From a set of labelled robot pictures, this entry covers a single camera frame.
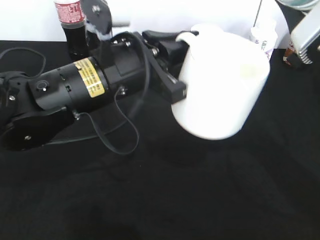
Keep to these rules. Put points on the cola bottle red label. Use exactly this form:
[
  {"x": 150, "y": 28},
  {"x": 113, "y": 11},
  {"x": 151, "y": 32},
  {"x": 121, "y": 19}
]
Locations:
[{"x": 72, "y": 20}]

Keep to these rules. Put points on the blueberry yogurt carton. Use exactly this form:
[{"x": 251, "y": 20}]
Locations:
[{"x": 264, "y": 35}]

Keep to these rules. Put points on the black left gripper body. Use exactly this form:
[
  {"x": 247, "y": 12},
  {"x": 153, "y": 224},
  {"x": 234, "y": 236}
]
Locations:
[{"x": 124, "y": 61}]

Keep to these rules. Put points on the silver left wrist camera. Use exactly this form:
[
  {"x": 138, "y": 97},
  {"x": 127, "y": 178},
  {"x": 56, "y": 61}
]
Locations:
[{"x": 99, "y": 19}]

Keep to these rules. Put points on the small red yogurt cup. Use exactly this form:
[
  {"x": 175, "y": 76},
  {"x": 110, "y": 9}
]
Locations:
[{"x": 290, "y": 57}]

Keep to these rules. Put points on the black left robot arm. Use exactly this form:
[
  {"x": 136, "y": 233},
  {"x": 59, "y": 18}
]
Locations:
[{"x": 34, "y": 109}]

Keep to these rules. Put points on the white ceramic mug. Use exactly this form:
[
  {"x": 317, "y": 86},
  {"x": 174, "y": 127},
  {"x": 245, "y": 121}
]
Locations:
[{"x": 224, "y": 74}]

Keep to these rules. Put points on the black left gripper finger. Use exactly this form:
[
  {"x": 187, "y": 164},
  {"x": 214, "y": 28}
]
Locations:
[
  {"x": 166, "y": 45},
  {"x": 165, "y": 84}
]

